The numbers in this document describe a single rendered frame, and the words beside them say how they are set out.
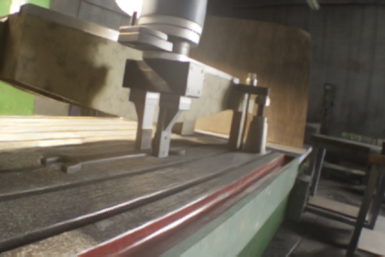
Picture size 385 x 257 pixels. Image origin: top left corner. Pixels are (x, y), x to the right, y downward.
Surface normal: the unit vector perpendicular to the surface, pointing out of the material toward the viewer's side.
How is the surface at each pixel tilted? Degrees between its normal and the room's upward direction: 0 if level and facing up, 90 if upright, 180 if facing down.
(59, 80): 90
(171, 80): 90
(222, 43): 76
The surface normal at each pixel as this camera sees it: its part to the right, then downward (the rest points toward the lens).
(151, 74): -0.50, 0.01
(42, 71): 0.85, 0.18
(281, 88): -0.15, -0.16
